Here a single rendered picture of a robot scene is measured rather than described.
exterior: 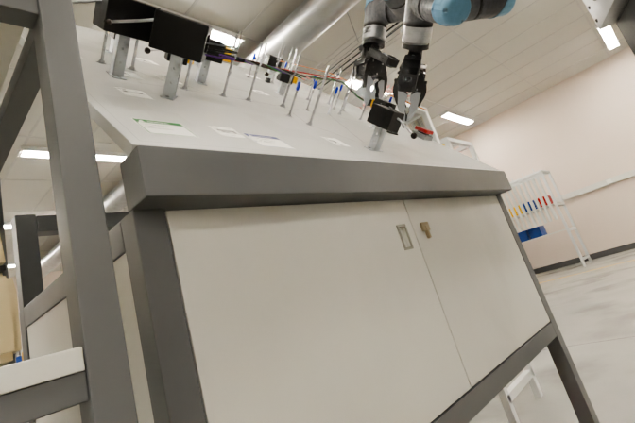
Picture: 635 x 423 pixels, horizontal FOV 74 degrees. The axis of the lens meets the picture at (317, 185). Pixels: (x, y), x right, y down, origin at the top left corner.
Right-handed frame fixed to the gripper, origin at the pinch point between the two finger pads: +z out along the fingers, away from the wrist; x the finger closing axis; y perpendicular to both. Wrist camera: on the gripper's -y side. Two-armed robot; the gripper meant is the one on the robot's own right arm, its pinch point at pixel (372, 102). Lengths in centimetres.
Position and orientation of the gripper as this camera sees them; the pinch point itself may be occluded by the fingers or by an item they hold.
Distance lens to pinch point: 135.5
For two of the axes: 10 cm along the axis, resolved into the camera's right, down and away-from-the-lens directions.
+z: -0.9, 9.9, -0.6
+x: -8.2, -1.1, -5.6
